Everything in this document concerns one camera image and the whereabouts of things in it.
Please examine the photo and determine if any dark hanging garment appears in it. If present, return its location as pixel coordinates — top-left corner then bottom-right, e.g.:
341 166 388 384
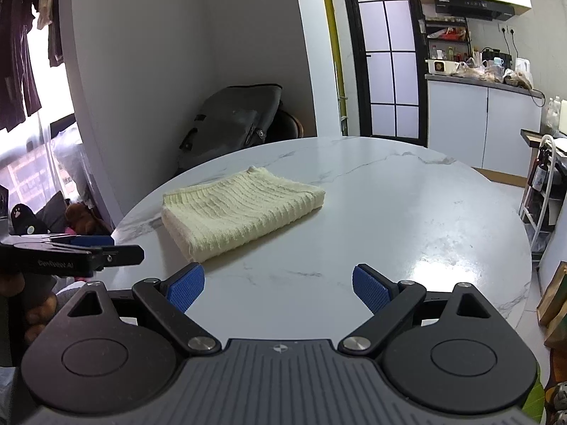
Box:
46 0 66 68

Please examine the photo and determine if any brown paper bag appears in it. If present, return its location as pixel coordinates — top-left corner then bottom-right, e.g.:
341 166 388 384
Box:
536 261 567 347

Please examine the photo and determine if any small white countertop appliance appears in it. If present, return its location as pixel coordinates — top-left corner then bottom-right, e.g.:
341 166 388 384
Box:
426 59 459 76

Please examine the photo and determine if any black range hood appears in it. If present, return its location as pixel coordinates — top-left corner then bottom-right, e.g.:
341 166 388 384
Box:
419 0 517 21

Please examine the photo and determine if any pale yellow ribbed towel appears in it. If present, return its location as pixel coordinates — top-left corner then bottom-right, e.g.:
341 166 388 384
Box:
160 165 326 263

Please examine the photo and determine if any clear plastic bottle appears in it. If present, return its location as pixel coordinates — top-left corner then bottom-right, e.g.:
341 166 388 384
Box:
546 97 561 130

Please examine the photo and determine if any plastic food bag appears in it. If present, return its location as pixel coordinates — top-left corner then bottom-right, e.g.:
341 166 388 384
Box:
504 68 533 90

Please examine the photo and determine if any black paw print plush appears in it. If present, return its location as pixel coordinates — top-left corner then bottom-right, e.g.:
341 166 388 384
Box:
9 204 51 235

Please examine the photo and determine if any black framed glass door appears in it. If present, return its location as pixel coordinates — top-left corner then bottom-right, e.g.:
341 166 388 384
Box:
339 0 428 147

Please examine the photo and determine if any dark brown chair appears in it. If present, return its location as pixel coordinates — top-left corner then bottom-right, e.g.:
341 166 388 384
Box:
266 108 304 145

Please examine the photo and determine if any white trolley cart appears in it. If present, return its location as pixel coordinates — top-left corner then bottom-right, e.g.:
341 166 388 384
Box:
518 135 567 266

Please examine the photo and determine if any person's left hand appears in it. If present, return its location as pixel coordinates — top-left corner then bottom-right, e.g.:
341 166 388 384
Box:
0 272 59 346

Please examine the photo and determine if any dark side table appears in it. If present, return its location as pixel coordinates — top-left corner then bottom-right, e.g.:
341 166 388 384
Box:
520 128 567 155

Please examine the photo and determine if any white kitchen base cabinet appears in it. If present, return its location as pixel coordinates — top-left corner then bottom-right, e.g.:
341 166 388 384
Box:
425 73 543 184

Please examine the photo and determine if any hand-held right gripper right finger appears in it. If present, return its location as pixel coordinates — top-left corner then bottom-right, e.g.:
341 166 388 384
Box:
337 263 492 357

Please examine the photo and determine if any grey backpack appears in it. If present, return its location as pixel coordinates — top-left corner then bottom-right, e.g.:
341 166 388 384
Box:
177 83 284 175

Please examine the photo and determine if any yellow vertical pipe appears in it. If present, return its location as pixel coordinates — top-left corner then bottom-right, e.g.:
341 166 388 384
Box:
321 0 349 136

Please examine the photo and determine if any dark bottle with label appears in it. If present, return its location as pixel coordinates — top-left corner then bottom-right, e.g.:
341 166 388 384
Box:
529 148 551 192

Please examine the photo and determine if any brown plush toy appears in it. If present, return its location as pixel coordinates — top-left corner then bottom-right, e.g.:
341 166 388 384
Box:
66 201 100 234

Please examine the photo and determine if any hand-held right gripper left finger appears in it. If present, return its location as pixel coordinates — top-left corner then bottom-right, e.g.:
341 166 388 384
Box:
66 262 222 357

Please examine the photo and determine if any black countertop storage rack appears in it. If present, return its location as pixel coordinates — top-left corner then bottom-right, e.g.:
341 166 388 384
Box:
419 15 472 63

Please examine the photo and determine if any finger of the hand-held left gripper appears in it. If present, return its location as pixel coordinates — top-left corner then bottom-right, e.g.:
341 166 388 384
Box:
44 234 116 249
91 244 145 271

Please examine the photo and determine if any dark maroon hanging shirt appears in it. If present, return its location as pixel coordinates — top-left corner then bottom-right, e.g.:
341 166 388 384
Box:
0 0 43 131

